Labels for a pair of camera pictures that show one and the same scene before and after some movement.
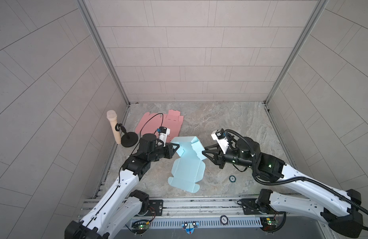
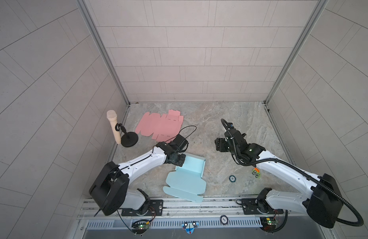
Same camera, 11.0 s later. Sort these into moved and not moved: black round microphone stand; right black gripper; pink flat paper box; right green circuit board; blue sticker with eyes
Moved: right black gripper
Not moved: right green circuit board; pink flat paper box; blue sticker with eyes; black round microphone stand
